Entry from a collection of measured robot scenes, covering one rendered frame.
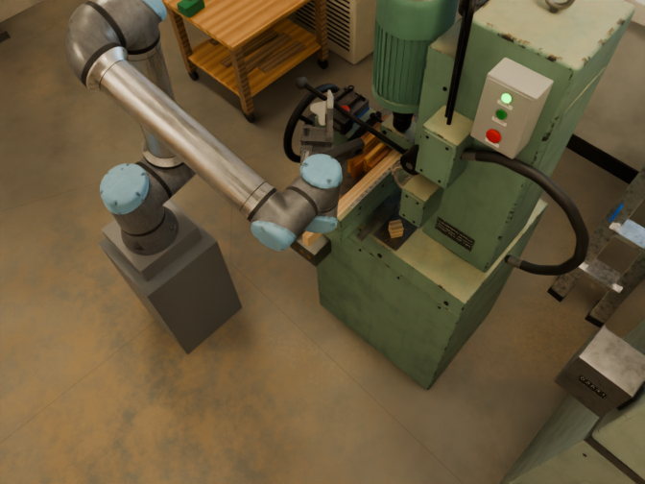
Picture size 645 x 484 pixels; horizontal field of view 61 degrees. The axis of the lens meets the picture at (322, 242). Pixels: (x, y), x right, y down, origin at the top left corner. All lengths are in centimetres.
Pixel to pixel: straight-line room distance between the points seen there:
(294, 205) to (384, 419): 126
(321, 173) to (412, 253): 51
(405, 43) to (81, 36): 67
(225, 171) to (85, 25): 41
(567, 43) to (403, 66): 39
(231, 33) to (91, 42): 153
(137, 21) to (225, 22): 150
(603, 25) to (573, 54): 10
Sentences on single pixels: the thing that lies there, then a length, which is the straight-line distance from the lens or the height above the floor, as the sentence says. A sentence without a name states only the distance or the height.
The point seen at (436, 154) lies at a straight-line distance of 121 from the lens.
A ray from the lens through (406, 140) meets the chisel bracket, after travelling 152.
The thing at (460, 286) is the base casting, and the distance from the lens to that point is 155.
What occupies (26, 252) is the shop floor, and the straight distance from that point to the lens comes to 292.
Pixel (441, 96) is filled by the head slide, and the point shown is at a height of 127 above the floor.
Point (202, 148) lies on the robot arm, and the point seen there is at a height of 131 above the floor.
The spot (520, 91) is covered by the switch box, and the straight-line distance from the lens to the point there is 103.
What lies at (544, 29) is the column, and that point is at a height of 152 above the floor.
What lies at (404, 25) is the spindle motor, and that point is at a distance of 124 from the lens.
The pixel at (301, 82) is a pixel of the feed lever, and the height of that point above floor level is 116.
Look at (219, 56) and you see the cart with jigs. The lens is 319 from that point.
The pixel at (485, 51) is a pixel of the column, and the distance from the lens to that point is 111.
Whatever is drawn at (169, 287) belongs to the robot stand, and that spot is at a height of 51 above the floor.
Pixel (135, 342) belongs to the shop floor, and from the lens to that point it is 247.
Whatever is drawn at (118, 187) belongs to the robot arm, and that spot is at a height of 89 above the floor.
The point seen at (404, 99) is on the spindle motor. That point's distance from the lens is 137.
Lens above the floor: 215
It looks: 58 degrees down
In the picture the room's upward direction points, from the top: 4 degrees counter-clockwise
